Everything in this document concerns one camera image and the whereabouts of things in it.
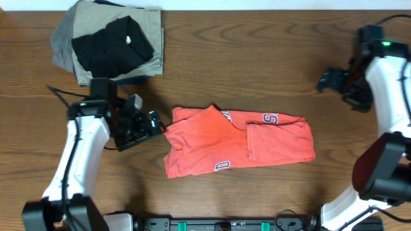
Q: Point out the beige folded garment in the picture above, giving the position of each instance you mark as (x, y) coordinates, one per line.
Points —
(91, 17)

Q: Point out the black folded garment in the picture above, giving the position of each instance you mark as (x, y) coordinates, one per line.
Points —
(117, 49)

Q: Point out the navy folded garment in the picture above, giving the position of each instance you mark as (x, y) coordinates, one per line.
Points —
(136, 80)

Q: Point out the grey folded garment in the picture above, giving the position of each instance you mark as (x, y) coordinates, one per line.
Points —
(61, 41)

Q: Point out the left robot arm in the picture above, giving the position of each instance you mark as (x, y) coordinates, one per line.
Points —
(68, 198)

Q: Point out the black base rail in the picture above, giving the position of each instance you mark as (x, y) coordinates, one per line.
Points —
(280, 223)

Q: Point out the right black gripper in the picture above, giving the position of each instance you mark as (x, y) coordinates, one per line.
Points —
(336, 81)

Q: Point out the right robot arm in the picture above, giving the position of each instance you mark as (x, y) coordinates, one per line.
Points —
(378, 77)

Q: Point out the red t-shirt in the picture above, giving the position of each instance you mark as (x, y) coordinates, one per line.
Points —
(206, 140)

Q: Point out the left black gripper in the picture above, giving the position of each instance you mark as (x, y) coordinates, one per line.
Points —
(145, 125)

